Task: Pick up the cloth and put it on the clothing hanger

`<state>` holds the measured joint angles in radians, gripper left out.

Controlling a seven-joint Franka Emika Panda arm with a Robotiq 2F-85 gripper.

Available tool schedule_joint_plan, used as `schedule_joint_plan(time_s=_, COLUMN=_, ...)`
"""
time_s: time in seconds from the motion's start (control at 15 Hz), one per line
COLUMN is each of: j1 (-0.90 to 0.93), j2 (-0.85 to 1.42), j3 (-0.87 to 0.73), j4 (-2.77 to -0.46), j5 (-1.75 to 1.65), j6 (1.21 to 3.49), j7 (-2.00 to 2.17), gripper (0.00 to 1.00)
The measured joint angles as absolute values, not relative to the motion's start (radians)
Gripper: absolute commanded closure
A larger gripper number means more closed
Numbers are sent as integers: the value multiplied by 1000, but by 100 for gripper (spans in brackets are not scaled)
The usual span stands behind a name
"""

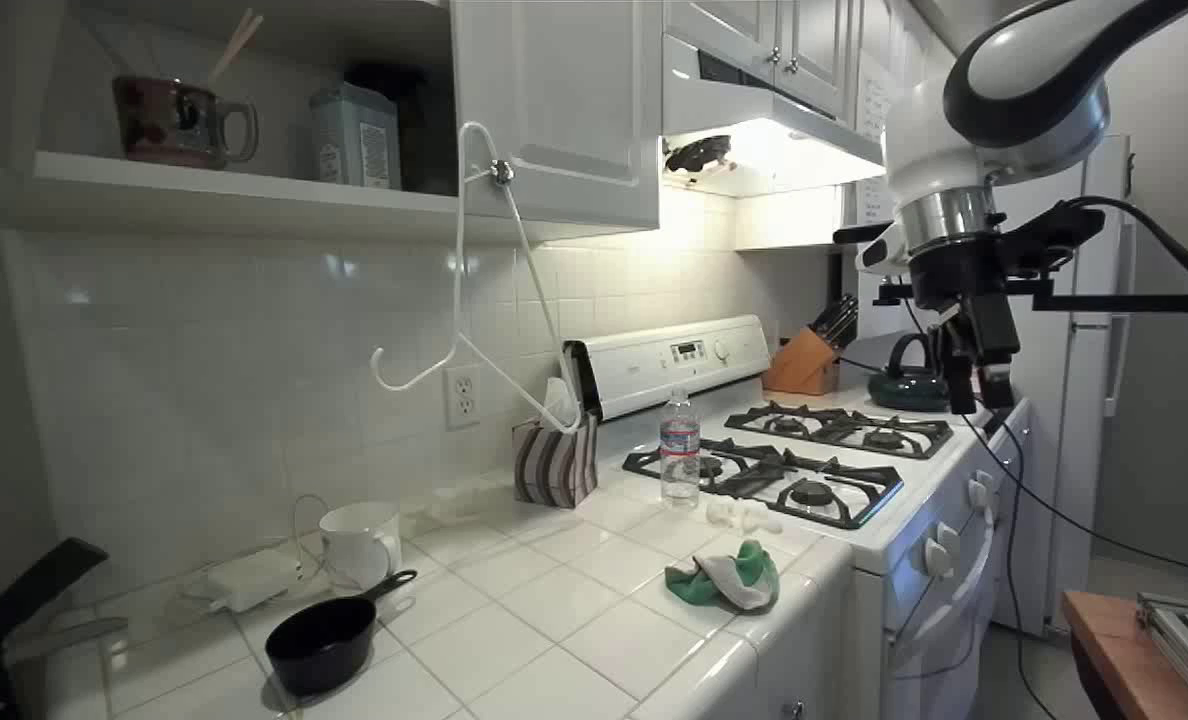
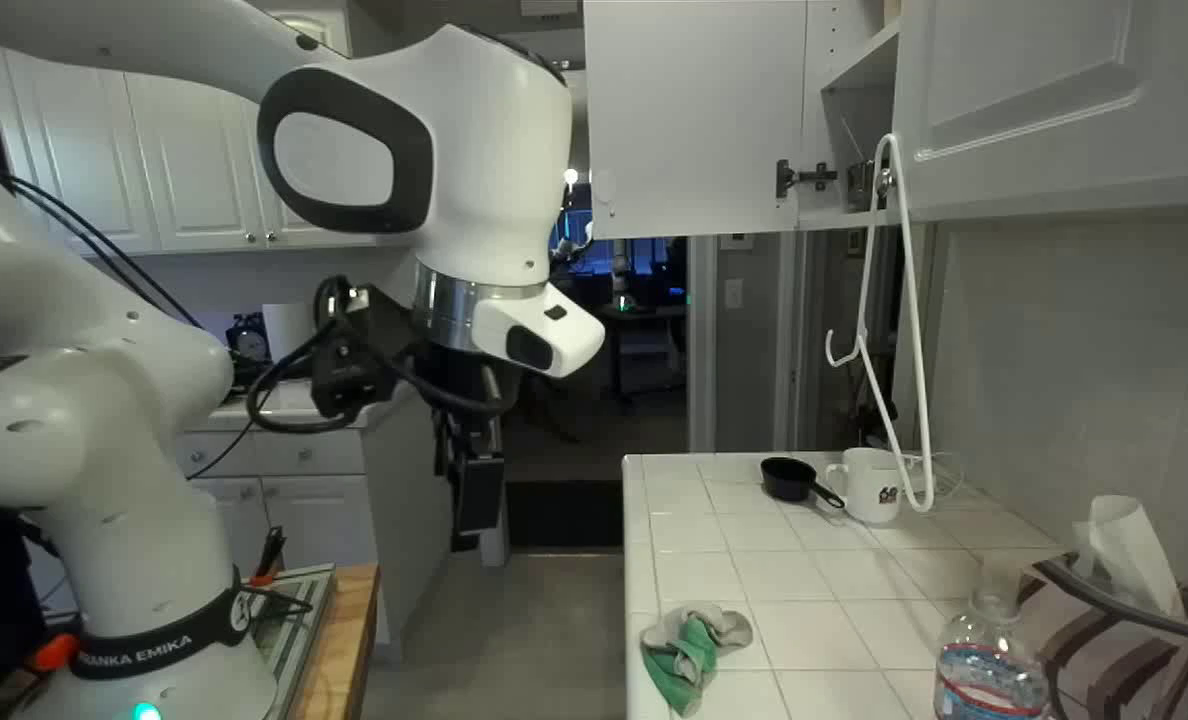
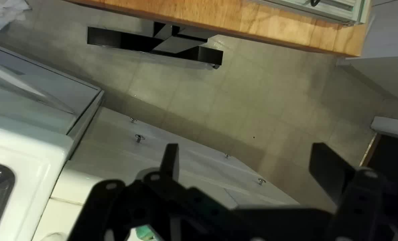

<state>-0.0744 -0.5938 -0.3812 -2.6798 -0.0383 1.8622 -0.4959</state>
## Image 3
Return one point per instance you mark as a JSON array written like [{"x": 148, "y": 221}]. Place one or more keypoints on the crumpled white paper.
[{"x": 4, "y": 13}]

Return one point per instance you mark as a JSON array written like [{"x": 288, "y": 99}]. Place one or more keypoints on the wooden work table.
[{"x": 207, "y": 14}]

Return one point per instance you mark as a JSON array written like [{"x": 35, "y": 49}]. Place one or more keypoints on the white lower kitchen cabinet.
[{"x": 381, "y": 44}]

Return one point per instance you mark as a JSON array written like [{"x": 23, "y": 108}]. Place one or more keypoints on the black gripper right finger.
[{"x": 368, "y": 204}]

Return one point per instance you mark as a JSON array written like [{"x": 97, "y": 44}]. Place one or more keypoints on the white gas stove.
[{"x": 24, "y": 155}]

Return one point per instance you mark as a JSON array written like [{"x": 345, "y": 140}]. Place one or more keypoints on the aluminium frame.
[{"x": 333, "y": 10}]

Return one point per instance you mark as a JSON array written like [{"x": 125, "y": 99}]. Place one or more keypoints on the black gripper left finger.
[{"x": 118, "y": 208}]

